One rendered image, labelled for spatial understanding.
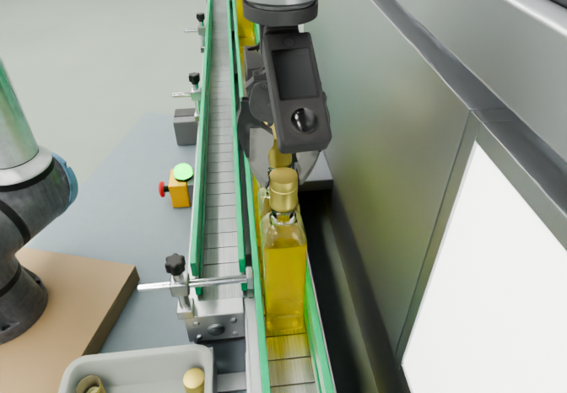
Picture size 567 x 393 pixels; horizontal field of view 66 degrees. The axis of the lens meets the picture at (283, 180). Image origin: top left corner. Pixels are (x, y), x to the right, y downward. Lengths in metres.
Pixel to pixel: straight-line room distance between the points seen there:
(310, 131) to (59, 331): 0.64
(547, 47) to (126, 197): 1.03
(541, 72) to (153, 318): 0.78
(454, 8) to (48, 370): 0.77
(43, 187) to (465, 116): 0.69
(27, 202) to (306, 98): 0.58
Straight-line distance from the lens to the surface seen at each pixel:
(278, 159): 0.55
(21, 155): 0.82
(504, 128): 0.33
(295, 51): 0.42
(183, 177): 1.05
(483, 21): 0.35
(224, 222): 0.86
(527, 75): 0.30
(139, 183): 1.21
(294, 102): 0.39
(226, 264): 0.79
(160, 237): 1.04
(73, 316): 0.90
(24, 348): 0.90
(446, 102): 0.37
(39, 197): 0.85
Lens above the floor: 1.48
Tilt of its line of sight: 39 degrees down
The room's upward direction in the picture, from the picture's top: straight up
